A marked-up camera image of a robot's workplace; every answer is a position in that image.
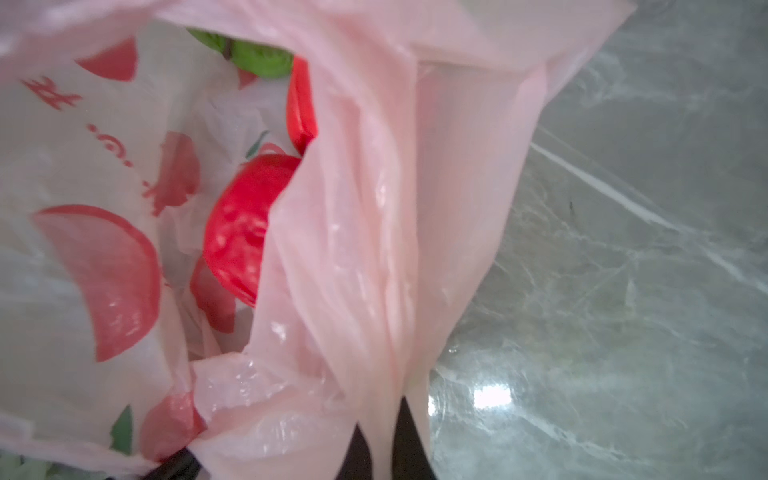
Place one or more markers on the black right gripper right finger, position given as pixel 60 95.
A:
pixel 409 458

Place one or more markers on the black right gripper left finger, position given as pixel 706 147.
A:
pixel 357 463

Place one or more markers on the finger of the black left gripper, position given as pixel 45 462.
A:
pixel 182 465

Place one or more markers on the pink apple-print plastic bag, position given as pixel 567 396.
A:
pixel 119 133

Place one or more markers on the red apple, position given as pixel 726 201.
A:
pixel 300 116
pixel 234 238

